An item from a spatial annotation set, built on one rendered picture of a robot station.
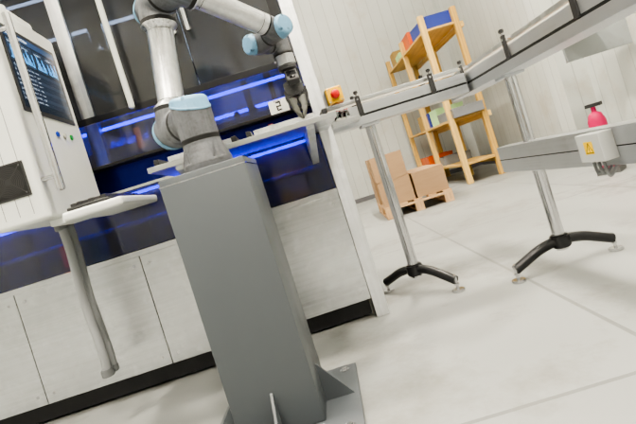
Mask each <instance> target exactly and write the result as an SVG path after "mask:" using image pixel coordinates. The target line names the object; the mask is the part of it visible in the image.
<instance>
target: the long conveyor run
mask: <svg viewBox="0 0 636 424"><path fill-rule="evenodd" d="M635 12H636V0H559V1H558V2H556V3H555V4H554V5H552V6H551V7H549V8H548V9H547V10H545V11H544V12H543V13H541V14H540V15H538V16H537V17H535V18H534V19H533V20H531V21H530V22H528V23H527V24H525V25H524V26H522V27H521V28H519V29H518V30H516V31H515V32H514V33H512V34H511V35H509V36H508V37H505V36H504V35H503V33H504V30H503V29H499V31H498V34H501V37H500V39H501V41H500V42H499V43H498V44H496V45H494V46H493V47H492V48H490V49H489V50H488V51H487V52H485V53H484V54H483V55H481V56H480V57H478V58H477V59H475V60H474V61H473V62H471V63H469V64H468V65H466V66H465V67H462V65H461V61H458V62H457V64H459V66H458V67H459V72H456V73H455V74H454V75H452V76H455V75H458V74H462V73H464V74H465V76H466V79H467V83H468V88H469V92H468V93H466V94H464V95H462V96H460V97H456V98H452V101H454V100H457V99H460V98H463V97H469V96H472V95H475V94H477V93H479V92H481V91H483V90H485V89H486V88H487V87H489V86H491V85H493V84H495V83H497V82H498V81H497V82H496V81H495V79H497V78H499V77H501V76H502V75H505V74H508V73H511V72H515V71H518V70H521V69H525V68H527V67H529V66H531V65H533V64H535V63H537V62H540V61H542V60H544V59H546V58H548V57H549V56H551V55H553V54H555V53H557V52H558V51H560V50H562V49H564V48H566V47H568V46H570V45H572V44H575V43H577V42H579V41H581V40H583V39H585V38H587V37H589V36H591V35H593V34H594V33H596V32H598V31H600V30H602V29H604V28H606V27H609V26H610V25H612V24H614V23H616V22H618V21H620V20H622V19H624V18H626V17H628V16H629V15H631V14H633V13H635Z"/></svg>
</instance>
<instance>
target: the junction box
mask: <svg viewBox="0 0 636 424"><path fill-rule="evenodd" d="M574 139H575V142H576V145H577V147H578V151H579V154H580V157H581V160H582V163H594V162H606V161H608V160H611V159H614V158H617V157H619V156H620V154H619V151H618V149H617V145H616V142H615V139H614V136H613V132H612V129H606V130H602V131H596V132H587V133H584V134H581V135H579V136H576V137H575V138H574Z"/></svg>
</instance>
